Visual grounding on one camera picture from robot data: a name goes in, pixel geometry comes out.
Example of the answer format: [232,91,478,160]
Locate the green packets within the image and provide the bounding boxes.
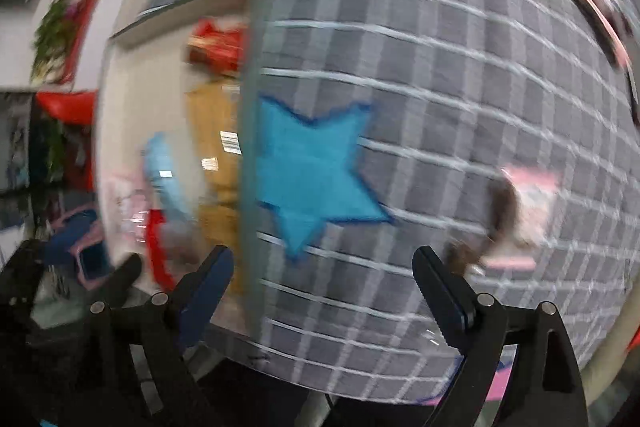
[30,0,76,82]

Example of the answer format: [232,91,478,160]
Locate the brown snack packet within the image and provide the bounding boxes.
[185,79,246,298]

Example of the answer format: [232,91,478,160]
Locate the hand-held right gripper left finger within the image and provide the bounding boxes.
[75,245,236,427]

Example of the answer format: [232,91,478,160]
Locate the pink packet with brown print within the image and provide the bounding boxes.
[480,164,561,270]

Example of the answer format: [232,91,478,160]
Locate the red snack packet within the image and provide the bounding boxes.
[187,19,251,72]

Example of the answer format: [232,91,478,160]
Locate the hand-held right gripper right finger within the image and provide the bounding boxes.
[411,245,591,427]

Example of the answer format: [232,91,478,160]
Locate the red plastic item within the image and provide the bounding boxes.
[35,89,98,125]

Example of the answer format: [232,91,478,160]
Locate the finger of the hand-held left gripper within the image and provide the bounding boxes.
[102,253,144,308]
[0,213,101,323]

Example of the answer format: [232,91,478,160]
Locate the grey checkered printed blanket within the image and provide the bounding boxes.
[140,0,636,408]

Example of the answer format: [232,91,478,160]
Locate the light blue snack packet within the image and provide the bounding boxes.
[142,132,196,228]

